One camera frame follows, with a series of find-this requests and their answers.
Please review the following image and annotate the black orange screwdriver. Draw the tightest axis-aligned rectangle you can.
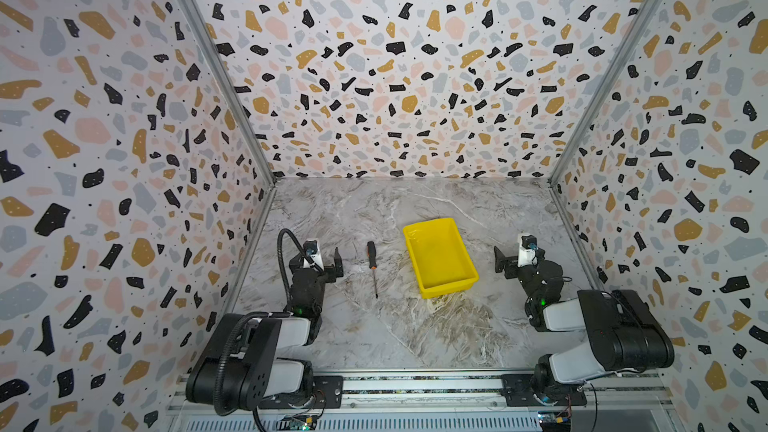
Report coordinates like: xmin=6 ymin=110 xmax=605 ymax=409
xmin=367 ymin=241 xmax=379 ymax=298

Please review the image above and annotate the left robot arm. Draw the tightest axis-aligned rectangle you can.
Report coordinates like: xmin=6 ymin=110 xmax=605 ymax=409
xmin=185 ymin=251 xmax=344 ymax=416

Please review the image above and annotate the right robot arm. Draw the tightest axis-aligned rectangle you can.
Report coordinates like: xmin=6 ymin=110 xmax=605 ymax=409
xmin=493 ymin=235 xmax=675 ymax=405

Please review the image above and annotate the yellow plastic bin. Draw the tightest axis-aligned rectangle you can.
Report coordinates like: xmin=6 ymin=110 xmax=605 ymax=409
xmin=403 ymin=218 xmax=479 ymax=300

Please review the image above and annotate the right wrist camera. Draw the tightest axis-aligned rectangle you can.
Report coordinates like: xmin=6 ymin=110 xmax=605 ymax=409
xmin=517 ymin=234 xmax=539 ymax=268

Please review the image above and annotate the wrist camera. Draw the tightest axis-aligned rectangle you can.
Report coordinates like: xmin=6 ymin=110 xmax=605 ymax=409
xmin=517 ymin=234 xmax=539 ymax=268
xmin=303 ymin=239 xmax=324 ymax=270

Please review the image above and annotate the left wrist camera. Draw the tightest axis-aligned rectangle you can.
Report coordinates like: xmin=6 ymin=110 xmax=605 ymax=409
xmin=303 ymin=239 xmax=324 ymax=270

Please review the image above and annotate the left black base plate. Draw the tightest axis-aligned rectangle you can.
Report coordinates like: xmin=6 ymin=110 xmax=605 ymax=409
xmin=259 ymin=375 xmax=344 ymax=412

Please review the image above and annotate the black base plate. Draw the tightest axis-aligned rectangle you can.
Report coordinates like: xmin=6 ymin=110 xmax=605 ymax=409
xmin=501 ymin=374 xmax=587 ymax=407
xmin=259 ymin=375 xmax=344 ymax=412

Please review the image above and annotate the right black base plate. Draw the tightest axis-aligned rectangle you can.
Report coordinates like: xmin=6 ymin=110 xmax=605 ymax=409
xmin=501 ymin=374 xmax=587 ymax=407

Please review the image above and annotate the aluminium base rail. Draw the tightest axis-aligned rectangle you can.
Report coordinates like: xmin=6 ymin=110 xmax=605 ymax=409
xmin=165 ymin=369 xmax=685 ymax=431

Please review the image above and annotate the left aluminium corner post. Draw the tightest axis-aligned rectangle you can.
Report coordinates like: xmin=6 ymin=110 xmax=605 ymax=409
xmin=178 ymin=0 xmax=276 ymax=190

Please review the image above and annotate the aluminium corner post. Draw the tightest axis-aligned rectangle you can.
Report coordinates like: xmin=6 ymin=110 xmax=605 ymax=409
xmin=178 ymin=0 xmax=276 ymax=190
xmin=547 ymin=0 xmax=663 ymax=190

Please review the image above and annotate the right aluminium corner post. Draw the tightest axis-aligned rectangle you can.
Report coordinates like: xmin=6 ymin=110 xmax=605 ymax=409
xmin=547 ymin=0 xmax=663 ymax=190

